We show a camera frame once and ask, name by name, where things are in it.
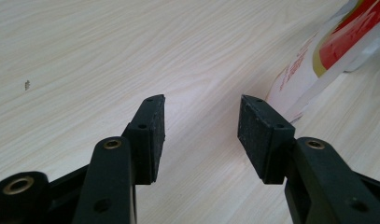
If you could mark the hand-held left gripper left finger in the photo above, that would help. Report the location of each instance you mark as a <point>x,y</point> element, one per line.
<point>144,146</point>

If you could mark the red and white spout pouch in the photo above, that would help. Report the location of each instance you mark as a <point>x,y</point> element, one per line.
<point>343,46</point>

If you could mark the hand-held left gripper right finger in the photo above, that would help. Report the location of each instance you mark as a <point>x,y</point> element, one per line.
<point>265,143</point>

